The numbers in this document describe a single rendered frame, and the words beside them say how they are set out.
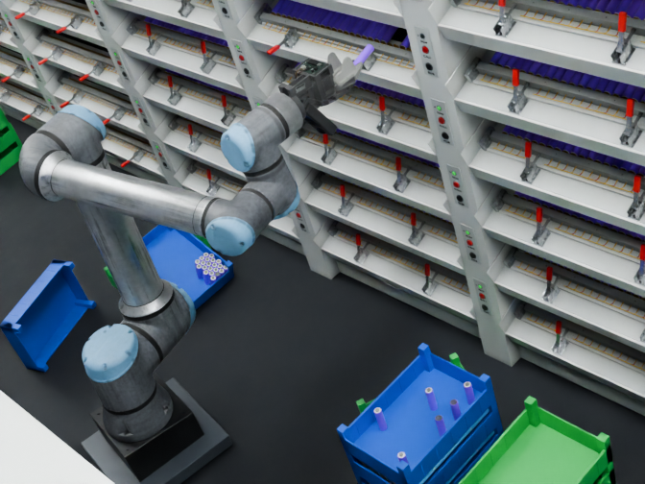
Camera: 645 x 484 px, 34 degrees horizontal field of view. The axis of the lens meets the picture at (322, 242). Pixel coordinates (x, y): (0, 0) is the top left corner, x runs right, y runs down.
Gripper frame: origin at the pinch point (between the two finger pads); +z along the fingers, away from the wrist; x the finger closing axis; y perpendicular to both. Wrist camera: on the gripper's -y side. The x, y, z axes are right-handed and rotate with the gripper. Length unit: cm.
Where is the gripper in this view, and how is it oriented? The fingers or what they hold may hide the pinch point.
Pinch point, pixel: (354, 67)
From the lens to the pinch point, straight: 236.8
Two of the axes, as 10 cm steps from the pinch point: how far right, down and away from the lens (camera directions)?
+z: 6.8, -5.9, 4.3
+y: -2.5, -7.4, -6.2
